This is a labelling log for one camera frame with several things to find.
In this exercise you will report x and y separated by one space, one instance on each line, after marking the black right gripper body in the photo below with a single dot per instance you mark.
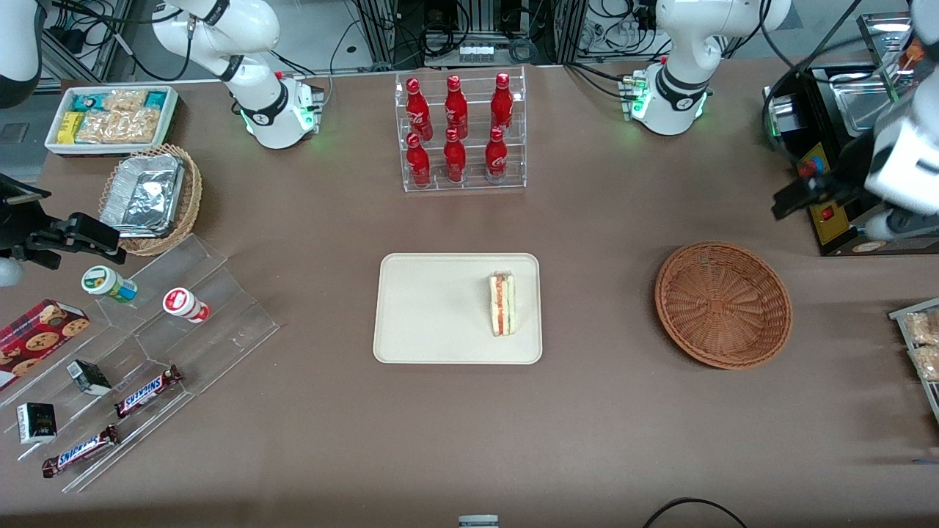
13 220

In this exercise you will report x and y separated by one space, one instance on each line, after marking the triangular sandwich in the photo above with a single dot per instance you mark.
503 304

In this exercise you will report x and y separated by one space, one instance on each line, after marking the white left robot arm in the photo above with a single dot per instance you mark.
686 44

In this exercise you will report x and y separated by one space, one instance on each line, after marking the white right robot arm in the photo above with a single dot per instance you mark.
249 29

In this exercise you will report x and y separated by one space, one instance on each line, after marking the light tan wicker basket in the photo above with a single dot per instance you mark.
192 198

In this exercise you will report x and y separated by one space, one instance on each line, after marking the round brown wicker basket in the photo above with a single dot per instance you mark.
722 304

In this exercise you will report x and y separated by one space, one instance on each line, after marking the white rectangular snack tray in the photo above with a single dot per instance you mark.
167 121

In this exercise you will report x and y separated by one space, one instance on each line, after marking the silver metal snack tray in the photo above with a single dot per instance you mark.
899 314

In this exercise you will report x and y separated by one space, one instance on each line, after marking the cream rectangular serving tray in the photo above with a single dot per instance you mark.
433 308

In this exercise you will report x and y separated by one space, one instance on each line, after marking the black metal appliance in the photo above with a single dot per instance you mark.
832 227

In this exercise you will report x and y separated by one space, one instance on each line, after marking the green label yogurt bottle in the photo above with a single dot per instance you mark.
106 282

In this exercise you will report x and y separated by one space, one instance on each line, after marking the silver foil container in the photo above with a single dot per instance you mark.
143 194

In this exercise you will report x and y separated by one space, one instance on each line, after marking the red plaid cookie box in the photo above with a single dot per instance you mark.
37 341

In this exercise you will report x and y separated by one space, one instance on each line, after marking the yellow snack pack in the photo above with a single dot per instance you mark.
69 128

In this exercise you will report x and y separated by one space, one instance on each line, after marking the large clear cracker bag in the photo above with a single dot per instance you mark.
121 126

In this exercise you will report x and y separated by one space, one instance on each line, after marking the red label yogurt bottle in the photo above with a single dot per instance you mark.
183 303

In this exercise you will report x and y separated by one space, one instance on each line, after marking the small black white box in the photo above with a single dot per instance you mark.
37 423
89 377

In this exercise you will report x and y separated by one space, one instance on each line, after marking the teal snack pack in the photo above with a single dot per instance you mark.
156 99
88 102

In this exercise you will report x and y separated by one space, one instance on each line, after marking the small clear cracker bag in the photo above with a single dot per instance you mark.
126 100

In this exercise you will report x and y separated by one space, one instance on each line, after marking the clear acrylic step display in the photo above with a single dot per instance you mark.
220 323

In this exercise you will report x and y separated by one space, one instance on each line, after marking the brown snickers bar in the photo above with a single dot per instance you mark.
147 391
81 450

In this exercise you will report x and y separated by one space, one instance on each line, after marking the clear wrapped pastry pack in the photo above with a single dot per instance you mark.
926 363
923 328

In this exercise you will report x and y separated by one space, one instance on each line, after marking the red cola bottle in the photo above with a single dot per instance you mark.
502 106
418 165
456 110
418 110
497 158
455 161

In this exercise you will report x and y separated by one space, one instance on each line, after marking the clear acrylic bottle rack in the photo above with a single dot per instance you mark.
473 183

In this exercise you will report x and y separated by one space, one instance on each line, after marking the white power strip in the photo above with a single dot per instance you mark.
475 53

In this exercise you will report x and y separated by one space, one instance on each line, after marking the small grey device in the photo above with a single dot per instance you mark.
478 521

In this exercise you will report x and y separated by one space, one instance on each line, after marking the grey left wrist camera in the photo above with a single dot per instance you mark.
891 224

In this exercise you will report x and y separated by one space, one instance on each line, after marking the aluminium frame rack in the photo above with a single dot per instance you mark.
565 29

